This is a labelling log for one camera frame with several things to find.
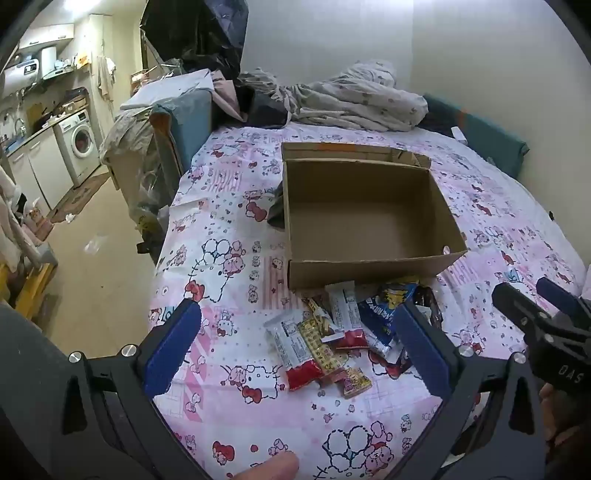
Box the brown floor rug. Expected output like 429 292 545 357
51 173 109 222

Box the clear plastic cover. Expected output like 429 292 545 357
99 111 158 162

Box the white washing machine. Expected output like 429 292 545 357
54 110 101 183

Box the teal padded bed board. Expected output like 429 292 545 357
422 95 529 178
150 88 213 181

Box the cardboard box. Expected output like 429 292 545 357
281 141 469 291

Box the white kitchen cabinet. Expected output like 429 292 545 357
7 124 75 210

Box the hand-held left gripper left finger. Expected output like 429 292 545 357
65 298 208 480

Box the black cloth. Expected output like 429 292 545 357
235 85 289 127

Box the dark brown snack bar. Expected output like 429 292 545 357
411 285 441 326

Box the pink printed bed sheet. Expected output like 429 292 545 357
148 122 589 480

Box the yellow rack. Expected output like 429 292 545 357
0 258 58 319

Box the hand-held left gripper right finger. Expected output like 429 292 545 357
392 299 549 480

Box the person's right hand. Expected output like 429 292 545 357
538 381 583 462

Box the black plastic bag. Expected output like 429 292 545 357
141 0 250 79

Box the blue and yellow snack packet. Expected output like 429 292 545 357
379 277 419 308

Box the white wall cabinet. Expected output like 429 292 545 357
18 23 75 51

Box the hanging white towel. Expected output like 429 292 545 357
96 55 116 100

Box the white water heater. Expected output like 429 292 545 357
2 60 42 93

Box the pink cloth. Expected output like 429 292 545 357
210 69 243 121

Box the white and red snack bar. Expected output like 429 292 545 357
323 281 369 350
264 318 326 393

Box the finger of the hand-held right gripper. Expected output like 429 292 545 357
492 281 554 345
536 275 583 319

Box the grey patterned blanket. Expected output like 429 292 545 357
238 60 428 132

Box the blue and white snack packet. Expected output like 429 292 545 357
358 295 407 356

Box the white flat board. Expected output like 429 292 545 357
121 69 215 110

